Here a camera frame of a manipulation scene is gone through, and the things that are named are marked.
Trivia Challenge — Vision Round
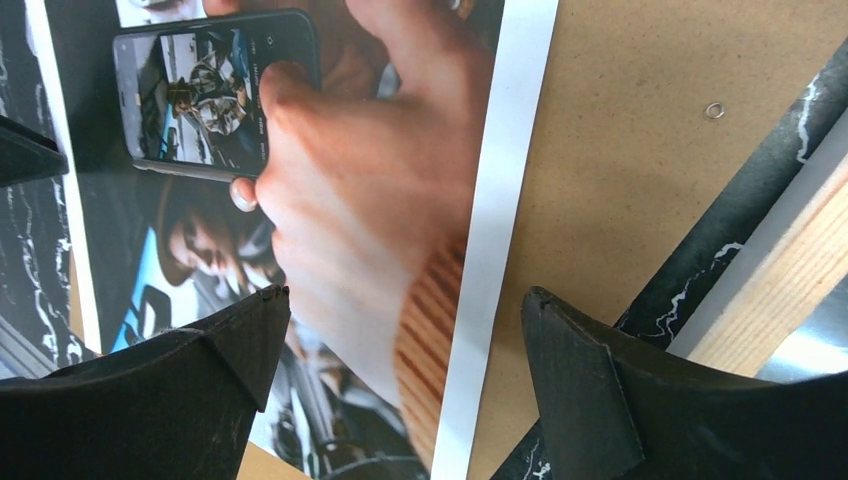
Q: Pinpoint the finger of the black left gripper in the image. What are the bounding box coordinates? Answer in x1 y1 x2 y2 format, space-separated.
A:
0 116 69 187

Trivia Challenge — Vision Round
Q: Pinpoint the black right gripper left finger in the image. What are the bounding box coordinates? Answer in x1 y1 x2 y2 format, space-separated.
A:
1 285 290 479

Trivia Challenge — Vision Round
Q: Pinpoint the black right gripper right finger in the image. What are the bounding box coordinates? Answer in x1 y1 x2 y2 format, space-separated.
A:
521 287 847 479

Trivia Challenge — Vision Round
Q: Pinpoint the brown cardboard backing board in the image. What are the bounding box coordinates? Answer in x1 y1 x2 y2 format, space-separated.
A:
66 0 848 480

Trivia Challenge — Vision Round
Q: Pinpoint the printed photo with white border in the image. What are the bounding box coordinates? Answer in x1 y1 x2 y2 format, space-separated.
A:
30 1 556 479

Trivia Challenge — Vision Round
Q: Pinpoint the clear acrylic sheet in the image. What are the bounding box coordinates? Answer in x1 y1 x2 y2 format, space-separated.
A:
756 277 847 383

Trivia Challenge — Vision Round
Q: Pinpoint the white wooden picture frame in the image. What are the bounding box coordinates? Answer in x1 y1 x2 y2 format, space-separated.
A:
668 117 847 377

